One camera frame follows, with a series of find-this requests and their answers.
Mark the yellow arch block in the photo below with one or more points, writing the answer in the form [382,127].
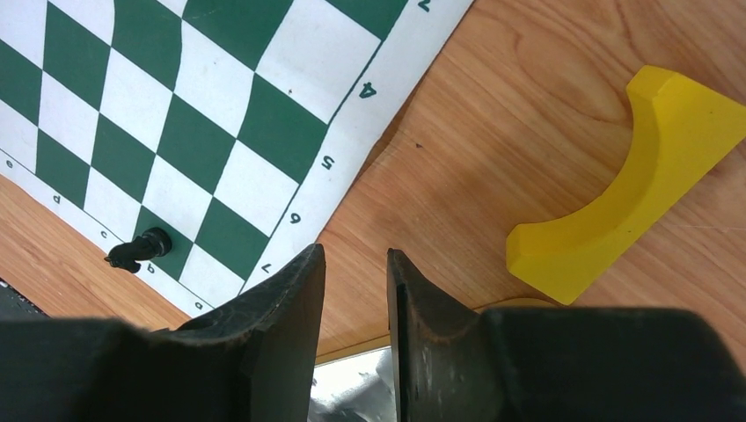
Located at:
[681,130]

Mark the green white chess board mat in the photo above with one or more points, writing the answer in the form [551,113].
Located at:
[235,127]

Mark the black knight chess piece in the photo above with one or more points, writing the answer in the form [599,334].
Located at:
[152,243]

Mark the silver tin lid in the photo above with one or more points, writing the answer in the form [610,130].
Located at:
[355,388]

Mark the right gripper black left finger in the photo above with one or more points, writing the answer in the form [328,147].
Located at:
[250,359]

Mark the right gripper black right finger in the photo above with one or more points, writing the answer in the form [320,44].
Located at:
[540,363]

